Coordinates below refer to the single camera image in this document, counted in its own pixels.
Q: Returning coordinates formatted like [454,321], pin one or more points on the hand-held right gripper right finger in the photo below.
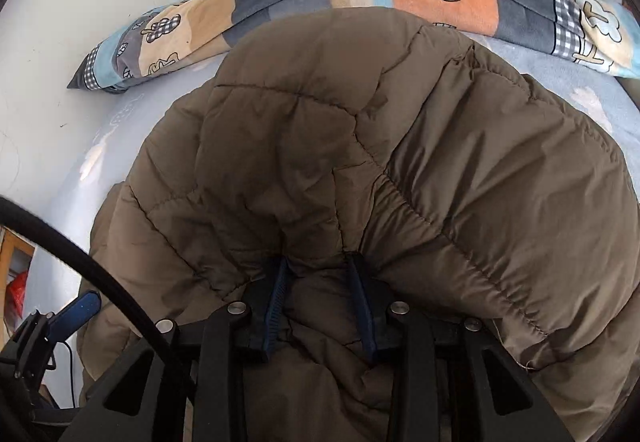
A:
[364,317]

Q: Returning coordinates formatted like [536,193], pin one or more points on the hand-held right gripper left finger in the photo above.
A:
[274,312]

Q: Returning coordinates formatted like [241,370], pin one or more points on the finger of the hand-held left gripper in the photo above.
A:
[80,309]

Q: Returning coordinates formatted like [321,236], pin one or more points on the brown quilted hooded jacket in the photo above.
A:
[400,147]

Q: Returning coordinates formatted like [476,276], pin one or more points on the red bag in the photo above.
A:
[17,294]

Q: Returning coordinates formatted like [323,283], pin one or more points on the light blue cloud bed sheet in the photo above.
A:
[110,157]

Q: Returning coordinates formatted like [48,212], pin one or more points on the wooden shelf frame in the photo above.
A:
[10,242]

